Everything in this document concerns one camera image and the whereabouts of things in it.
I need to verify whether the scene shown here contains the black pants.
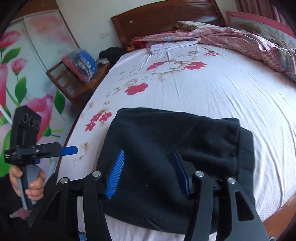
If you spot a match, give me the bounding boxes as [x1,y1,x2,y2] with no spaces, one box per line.
[97,108,255,234]

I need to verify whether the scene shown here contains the person's left hand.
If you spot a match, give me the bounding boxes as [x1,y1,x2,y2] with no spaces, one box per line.
[9,164,46,202]

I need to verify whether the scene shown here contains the wooden bedside chair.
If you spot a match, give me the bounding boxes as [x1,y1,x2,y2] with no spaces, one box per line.
[46,61,110,109]

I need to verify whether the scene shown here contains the plastic bag of clothes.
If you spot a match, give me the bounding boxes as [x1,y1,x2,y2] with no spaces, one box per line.
[62,50,98,82]

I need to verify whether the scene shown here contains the black clothes by bed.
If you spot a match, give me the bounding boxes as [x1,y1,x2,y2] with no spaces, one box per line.
[99,47,126,66]

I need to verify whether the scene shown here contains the floral sliding wardrobe door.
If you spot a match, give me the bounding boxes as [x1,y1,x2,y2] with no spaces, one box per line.
[1,10,77,176]

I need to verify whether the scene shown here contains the white floral bed sheet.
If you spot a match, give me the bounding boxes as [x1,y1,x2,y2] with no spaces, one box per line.
[59,44,295,238]

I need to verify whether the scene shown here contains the dark wooden headboard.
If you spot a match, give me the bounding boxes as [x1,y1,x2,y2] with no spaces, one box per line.
[111,0,226,48]

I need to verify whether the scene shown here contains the pink patterned quilt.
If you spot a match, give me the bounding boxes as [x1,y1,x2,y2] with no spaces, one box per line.
[126,21,295,81]

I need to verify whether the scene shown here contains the dark red curtain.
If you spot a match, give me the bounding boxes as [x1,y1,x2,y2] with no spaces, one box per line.
[235,0,288,26]

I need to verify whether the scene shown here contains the white wall socket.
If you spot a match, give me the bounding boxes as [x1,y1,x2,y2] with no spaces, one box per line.
[100,32,110,39]

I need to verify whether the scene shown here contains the pink bed guard rail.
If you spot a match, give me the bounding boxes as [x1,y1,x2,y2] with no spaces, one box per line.
[226,11,295,50]

